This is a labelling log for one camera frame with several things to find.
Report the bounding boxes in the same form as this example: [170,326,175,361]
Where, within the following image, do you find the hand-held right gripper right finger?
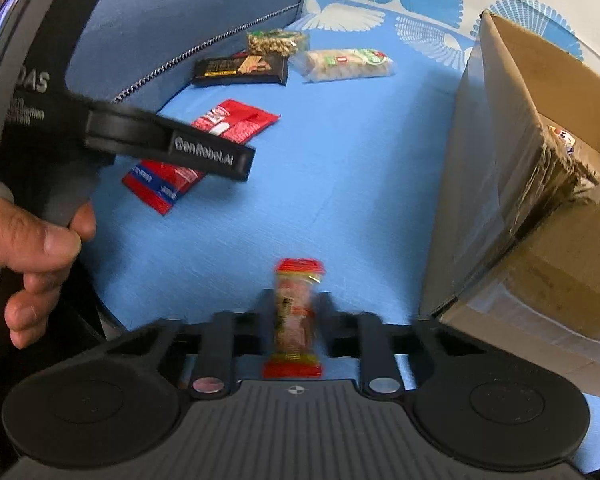
[317,290,487,402]

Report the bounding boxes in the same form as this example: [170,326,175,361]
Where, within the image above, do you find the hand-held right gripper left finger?
[105,287,279,402]

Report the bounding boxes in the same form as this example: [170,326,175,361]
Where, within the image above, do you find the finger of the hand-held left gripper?
[82,100,257,184]

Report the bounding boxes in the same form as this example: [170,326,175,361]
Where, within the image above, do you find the red-ended nut bar packet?
[262,258,327,380]

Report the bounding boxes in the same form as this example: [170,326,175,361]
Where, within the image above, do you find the large red snack packet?
[122,99,281,217]

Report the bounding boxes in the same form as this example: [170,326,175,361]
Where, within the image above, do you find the black snack bar packet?
[191,52,289,87]

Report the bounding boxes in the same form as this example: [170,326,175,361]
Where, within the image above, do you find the green peanut snack packet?
[246,30,310,57]

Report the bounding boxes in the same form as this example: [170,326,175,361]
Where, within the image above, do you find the white and green snack packet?
[289,48,397,84]

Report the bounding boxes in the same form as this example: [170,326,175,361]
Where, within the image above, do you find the brown cardboard box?
[419,9,600,402]

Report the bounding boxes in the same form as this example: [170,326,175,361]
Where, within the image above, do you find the person's left hand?
[0,192,99,351]

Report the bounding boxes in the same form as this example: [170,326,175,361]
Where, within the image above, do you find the blue denim cushion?
[64,0,312,107]

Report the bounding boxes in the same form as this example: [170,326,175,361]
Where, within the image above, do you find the blue fan-print bed sheet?
[65,0,600,476]

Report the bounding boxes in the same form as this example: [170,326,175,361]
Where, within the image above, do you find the white and purple snack packet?
[551,127,579,157]

